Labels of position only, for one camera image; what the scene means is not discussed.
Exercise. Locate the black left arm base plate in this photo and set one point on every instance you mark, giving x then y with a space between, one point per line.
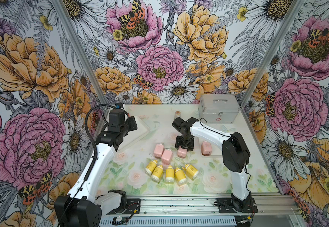
132 207

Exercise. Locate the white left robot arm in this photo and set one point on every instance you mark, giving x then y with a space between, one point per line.
81 207

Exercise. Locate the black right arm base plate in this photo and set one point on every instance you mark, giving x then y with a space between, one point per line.
235 206

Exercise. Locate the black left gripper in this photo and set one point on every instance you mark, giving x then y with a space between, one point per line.
131 120

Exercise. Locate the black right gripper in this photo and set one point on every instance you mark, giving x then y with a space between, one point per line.
190 147

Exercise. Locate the white left storage tray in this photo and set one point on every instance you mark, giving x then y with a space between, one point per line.
134 136

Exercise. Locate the pink pencil sharpener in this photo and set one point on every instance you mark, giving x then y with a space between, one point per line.
166 157
158 151
206 148
182 153

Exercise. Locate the white right storage tray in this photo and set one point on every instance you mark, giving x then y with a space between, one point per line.
216 141

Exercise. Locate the white vented cable duct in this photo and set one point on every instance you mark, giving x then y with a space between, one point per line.
175 221

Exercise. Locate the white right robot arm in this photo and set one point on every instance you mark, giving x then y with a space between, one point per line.
235 155

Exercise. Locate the small clear glass bottle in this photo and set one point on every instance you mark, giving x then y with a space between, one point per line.
177 114

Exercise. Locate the silver aluminium first aid case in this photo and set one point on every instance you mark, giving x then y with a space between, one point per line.
221 109

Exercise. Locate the white storage tray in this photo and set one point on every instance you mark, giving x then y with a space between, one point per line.
216 141
134 136

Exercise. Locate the aluminium front rail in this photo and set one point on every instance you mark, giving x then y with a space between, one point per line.
200 205

